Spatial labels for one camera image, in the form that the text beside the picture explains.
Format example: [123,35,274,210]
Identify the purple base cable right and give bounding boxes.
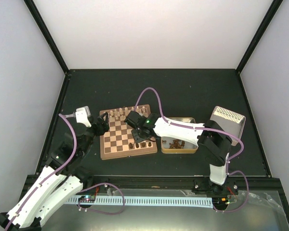
[212,170,251,214]

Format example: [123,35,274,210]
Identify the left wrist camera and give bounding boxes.
[75,106,91,128]

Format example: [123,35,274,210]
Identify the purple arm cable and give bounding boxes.
[134,88,245,176]
[3,113,79,231]

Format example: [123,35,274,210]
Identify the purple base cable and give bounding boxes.
[77,182,126,214]
[212,170,251,214]

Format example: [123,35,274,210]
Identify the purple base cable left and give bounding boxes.
[77,182,126,214]

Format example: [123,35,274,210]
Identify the wooden chess board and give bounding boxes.
[100,104,158,160]

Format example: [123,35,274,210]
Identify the small circuit board left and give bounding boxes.
[79,195,95,203]

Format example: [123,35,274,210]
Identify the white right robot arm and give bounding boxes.
[124,111,232,194]

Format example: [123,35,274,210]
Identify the small circuit board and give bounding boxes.
[212,197,237,205]
[79,195,95,203]

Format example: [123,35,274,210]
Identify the white slotted cable duct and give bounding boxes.
[65,195,213,208]

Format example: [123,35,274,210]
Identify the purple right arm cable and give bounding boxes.
[134,88,245,176]

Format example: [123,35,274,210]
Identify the small circuit board right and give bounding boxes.
[212,197,237,205]

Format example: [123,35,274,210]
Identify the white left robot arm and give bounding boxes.
[0,111,109,231]

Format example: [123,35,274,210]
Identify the pink tin lid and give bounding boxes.
[210,106,246,139]

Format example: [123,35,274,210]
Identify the yellow bear metal tin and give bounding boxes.
[161,117,198,154]

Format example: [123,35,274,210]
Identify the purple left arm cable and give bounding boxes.
[3,113,79,231]

